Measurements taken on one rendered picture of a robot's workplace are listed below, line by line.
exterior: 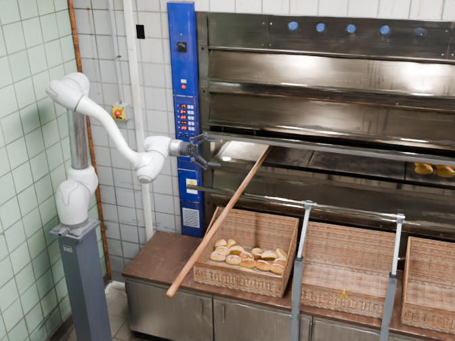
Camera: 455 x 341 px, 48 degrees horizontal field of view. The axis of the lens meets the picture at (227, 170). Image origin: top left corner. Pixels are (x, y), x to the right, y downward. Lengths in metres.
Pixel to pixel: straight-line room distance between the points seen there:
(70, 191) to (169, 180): 0.84
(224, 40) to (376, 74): 0.88
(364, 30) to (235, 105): 0.86
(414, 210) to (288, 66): 1.12
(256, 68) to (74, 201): 1.26
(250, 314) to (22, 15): 2.12
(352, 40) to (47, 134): 1.86
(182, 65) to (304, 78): 0.73
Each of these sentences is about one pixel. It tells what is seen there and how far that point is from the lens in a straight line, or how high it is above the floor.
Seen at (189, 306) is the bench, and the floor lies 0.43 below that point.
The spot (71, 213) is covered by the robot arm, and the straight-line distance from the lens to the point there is 2.94.
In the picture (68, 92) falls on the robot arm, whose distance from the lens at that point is 2.73.
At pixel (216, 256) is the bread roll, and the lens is 3.32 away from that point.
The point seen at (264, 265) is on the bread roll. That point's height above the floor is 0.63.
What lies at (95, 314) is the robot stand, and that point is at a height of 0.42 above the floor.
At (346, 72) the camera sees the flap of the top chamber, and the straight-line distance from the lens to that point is 2.92.
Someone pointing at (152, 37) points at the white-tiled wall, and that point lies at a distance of 3.21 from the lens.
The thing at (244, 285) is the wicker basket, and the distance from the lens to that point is 3.09.
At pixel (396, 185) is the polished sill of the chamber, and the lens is 3.13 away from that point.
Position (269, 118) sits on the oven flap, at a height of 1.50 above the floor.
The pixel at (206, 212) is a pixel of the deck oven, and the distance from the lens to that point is 3.51.
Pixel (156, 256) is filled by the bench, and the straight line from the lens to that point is 3.45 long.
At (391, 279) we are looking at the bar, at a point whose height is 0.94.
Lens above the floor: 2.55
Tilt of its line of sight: 26 degrees down
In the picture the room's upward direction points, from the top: 1 degrees counter-clockwise
